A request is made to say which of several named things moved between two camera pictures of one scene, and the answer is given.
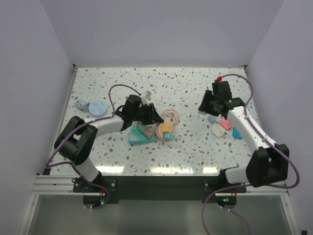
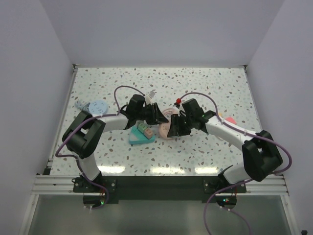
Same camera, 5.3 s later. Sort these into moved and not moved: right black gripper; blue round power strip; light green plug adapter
Moved: right black gripper
Not moved: light green plug adapter; blue round power strip
